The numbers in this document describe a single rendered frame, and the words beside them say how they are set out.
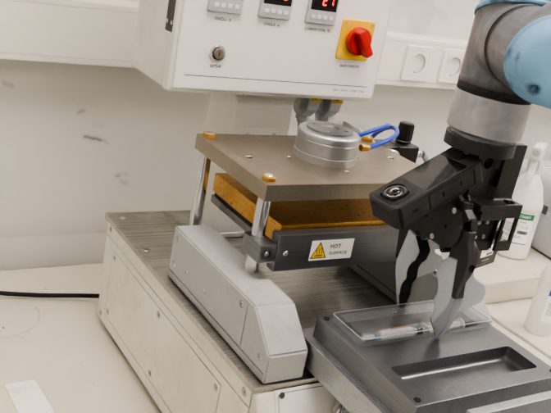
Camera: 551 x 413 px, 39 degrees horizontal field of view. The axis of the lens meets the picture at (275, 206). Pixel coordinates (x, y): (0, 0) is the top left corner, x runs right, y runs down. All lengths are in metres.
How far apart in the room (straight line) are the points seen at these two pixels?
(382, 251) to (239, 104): 0.29
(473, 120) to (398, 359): 0.24
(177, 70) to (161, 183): 0.48
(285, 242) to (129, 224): 0.34
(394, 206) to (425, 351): 0.17
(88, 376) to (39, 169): 0.40
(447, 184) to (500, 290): 0.86
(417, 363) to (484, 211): 0.16
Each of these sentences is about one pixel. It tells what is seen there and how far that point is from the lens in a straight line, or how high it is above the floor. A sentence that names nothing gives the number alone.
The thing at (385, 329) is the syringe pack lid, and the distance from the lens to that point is 0.82.
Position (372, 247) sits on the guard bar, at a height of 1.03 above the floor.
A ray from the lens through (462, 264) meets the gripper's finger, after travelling 0.80.
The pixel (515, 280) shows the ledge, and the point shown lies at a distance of 1.64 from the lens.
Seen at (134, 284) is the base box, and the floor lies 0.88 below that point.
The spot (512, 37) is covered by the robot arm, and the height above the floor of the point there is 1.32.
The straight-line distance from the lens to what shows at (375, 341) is 0.80.
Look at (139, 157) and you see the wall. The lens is 1.41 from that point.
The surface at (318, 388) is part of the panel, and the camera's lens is 0.86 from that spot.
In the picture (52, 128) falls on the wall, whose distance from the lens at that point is 1.34.
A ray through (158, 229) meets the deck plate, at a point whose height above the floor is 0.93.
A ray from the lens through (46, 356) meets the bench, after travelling 1.16.
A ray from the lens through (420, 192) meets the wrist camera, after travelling 0.76.
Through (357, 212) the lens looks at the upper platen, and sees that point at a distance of 0.97.
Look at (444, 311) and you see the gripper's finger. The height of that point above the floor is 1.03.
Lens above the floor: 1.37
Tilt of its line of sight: 20 degrees down
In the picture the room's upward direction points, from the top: 11 degrees clockwise
